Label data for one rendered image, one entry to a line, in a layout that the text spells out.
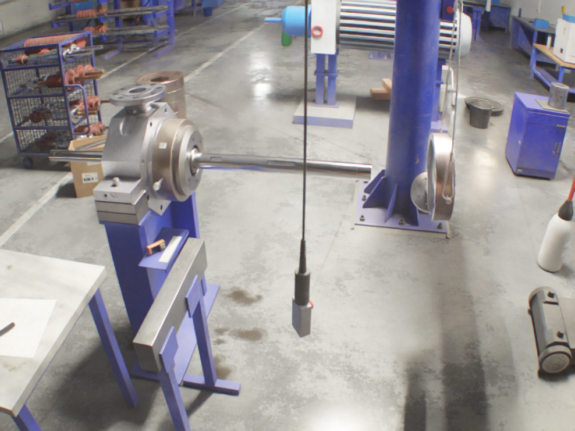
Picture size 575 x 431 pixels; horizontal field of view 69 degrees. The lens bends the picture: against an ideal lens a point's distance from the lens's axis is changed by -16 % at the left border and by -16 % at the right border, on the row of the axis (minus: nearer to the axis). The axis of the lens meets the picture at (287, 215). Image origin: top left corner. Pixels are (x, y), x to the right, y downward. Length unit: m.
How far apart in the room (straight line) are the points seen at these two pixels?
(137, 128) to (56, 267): 0.68
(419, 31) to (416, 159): 0.97
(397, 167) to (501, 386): 1.84
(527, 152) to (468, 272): 1.85
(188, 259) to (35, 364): 0.75
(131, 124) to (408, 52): 2.00
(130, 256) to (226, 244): 1.46
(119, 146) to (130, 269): 0.54
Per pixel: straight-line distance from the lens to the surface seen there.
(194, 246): 1.99
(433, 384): 2.64
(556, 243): 3.56
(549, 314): 2.99
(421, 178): 2.38
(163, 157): 2.04
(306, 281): 1.39
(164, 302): 1.74
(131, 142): 2.05
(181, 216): 2.73
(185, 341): 2.78
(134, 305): 2.34
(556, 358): 2.85
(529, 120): 4.78
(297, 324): 1.51
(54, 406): 2.69
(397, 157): 3.65
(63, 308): 1.83
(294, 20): 5.51
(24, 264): 2.14
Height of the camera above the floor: 2.01
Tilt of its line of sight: 32 degrees down
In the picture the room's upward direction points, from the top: straight up
